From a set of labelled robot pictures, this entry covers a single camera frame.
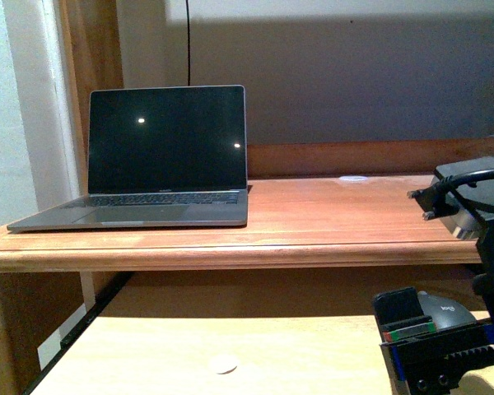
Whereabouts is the grey laptop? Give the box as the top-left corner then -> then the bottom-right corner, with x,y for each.
8,85 -> 248,233

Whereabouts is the wooden desk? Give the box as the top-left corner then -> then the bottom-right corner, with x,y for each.
0,137 -> 494,394

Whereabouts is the white round sticker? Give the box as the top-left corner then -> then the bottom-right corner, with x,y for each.
208,354 -> 240,374

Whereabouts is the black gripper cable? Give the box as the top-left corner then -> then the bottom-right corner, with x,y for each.
407,164 -> 494,221

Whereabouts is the black box on desk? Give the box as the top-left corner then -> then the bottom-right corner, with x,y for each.
431,156 -> 494,240

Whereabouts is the black wall cable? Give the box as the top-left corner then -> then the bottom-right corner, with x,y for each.
184,0 -> 192,87

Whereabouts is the black computer mouse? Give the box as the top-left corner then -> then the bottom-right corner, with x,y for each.
417,291 -> 477,330

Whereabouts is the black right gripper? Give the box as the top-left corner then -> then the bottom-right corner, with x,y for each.
372,164 -> 494,395

